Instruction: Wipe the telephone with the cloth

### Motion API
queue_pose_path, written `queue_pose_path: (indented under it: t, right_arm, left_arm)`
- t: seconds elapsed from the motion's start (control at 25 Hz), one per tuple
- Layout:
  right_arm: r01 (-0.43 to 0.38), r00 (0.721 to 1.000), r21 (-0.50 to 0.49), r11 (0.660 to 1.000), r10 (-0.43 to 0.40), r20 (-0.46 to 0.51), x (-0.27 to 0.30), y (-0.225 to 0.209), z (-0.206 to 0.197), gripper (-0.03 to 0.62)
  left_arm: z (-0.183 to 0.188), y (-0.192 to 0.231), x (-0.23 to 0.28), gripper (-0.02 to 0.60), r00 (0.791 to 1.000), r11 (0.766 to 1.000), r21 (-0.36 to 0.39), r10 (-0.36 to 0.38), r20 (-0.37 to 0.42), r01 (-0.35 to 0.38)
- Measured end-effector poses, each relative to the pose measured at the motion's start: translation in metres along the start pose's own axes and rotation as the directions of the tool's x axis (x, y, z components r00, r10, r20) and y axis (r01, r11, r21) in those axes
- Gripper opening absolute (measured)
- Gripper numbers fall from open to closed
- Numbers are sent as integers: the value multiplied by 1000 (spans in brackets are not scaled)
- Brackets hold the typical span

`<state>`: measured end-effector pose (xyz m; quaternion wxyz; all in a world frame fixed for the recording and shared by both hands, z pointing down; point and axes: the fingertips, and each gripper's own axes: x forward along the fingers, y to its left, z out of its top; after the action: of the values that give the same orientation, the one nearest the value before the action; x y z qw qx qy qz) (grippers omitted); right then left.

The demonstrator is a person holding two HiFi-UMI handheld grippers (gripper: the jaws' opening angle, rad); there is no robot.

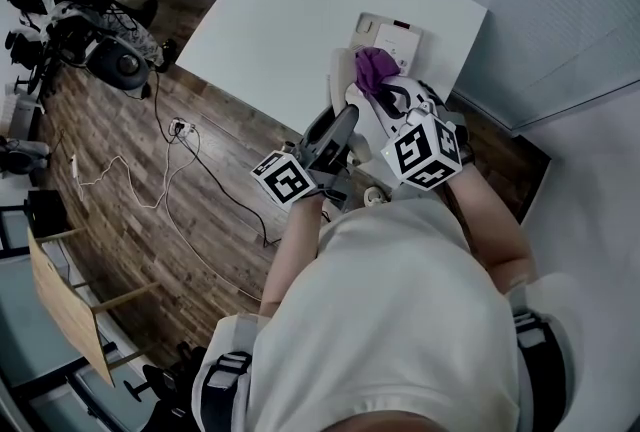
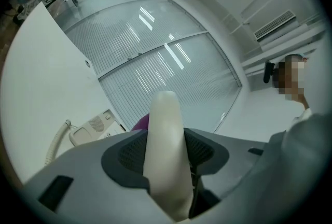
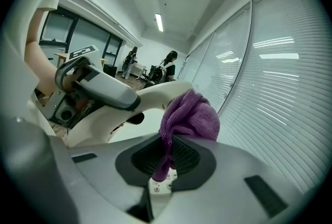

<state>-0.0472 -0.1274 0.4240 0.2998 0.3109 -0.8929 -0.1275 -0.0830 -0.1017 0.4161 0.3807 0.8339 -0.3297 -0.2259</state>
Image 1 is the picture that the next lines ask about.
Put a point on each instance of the black office chair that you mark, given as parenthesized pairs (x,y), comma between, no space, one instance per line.
(170,395)

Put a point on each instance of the person's white shirt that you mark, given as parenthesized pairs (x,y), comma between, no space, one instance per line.
(400,320)

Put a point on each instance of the white plug adapter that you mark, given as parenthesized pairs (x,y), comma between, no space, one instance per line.
(73,165)

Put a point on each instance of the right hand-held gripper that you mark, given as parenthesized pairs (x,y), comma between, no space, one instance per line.
(425,155)

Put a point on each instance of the purple cloth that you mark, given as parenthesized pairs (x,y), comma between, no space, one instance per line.
(375,67)

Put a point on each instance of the wooden desk with legs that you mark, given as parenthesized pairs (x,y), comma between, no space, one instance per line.
(70,310)

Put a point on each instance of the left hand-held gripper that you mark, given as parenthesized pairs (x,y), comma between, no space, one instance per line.
(287,180)

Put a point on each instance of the person's right forearm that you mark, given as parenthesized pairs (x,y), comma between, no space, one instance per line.
(490,230)

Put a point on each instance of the person's left forearm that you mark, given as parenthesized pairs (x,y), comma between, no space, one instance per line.
(295,260)

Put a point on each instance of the round grey robot base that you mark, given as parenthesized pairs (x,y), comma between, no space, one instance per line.
(117,65)

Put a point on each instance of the white desk telephone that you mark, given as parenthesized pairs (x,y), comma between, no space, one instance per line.
(400,40)

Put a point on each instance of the white power strip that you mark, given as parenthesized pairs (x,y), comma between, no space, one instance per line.
(182,128)

